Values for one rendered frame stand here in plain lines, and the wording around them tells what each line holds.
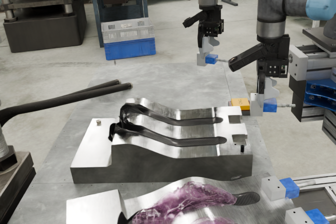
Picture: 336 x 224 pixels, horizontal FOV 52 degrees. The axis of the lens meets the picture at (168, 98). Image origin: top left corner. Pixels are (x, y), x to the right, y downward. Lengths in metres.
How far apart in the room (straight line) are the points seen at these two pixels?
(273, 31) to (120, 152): 0.52
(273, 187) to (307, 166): 1.54
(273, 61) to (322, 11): 0.19
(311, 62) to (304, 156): 1.25
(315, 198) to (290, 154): 0.65
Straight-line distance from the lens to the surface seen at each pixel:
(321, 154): 2.52
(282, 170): 2.33
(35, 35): 4.89
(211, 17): 1.36
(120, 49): 4.12
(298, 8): 0.91
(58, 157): 1.17
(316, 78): 1.35
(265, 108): 1.07
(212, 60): 1.40
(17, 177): 1.21
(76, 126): 1.31
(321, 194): 1.90
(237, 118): 1.12
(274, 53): 1.01
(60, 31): 4.82
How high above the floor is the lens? 1.45
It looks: 28 degrees down
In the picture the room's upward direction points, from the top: 4 degrees counter-clockwise
